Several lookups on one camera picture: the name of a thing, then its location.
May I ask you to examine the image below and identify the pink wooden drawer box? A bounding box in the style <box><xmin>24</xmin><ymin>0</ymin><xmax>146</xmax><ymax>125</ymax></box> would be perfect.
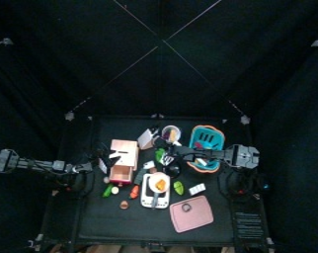
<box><xmin>108</xmin><ymin>138</ymin><xmax>141</xmax><ymax>185</ymax></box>

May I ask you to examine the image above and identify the green toy vegetable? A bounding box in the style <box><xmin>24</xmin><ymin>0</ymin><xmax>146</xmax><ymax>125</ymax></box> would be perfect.
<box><xmin>154</xmin><ymin>147</ymin><xmax>165</xmax><ymax>163</ymax></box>

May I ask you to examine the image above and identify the black toy ladle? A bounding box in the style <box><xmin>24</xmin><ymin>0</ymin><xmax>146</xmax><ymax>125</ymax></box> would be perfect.
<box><xmin>161</xmin><ymin>163</ymin><xmax>183</xmax><ymax>179</ymax></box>

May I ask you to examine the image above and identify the white toy pot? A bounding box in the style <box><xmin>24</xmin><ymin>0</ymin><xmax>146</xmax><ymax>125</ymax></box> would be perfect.
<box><xmin>160</xmin><ymin>125</ymin><xmax>183</xmax><ymax>145</ymax></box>

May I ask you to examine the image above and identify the teal basket orange rim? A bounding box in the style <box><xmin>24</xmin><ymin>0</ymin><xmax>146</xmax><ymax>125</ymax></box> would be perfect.
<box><xmin>187</xmin><ymin>125</ymin><xmax>227</xmax><ymax>174</ymax></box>

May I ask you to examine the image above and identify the toy pan with orange food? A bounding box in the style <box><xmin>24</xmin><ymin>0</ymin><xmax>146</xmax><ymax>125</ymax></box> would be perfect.
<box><xmin>148</xmin><ymin>171</ymin><xmax>170</xmax><ymax>195</ymax></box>

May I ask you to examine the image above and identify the green toy leaf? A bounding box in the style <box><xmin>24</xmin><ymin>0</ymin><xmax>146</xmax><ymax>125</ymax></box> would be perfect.
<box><xmin>172</xmin><ymin>180</ymin><xmax>185</xmax><ymax>197</ymax></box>

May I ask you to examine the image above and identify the green toy cucumber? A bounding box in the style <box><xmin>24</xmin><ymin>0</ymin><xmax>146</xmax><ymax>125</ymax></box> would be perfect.
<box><xmin>101</xmin><ymin>183</ymin><xmax>116</xmax><ymax>199</ymax></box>

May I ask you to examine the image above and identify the orange toy carrot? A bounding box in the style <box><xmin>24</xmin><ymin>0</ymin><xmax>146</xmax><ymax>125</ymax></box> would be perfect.
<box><xmin>129</xmin><ymin>184</ymin><xmax>141</xmax><ymax>200</ymax></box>

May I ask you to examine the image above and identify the small white block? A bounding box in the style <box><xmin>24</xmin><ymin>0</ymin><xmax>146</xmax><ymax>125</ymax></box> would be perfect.
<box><xmin>188</xmin><ymin>183</ymin><xmax>208</xmax><ymax>197</ymax></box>

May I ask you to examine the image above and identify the white toy stove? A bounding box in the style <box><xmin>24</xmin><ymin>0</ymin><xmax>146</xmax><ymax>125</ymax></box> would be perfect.
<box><xmin>140</xmin><ymin>172</ymin><xmax>172</xmax><ymax>210</ymax></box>

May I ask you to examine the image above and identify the pink cutting board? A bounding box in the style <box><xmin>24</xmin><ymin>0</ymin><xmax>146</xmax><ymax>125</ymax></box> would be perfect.
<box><xmin>168</xmin><ymin>195</ymin><xmax>216</xmax><ymax>234</ymax></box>

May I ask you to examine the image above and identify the toy knife black handle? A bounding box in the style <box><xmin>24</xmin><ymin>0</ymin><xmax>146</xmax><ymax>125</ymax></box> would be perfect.
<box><xmin>133</xmin><ymin>160</ymin><xmax>157</xmax><ymax>186</ymax></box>

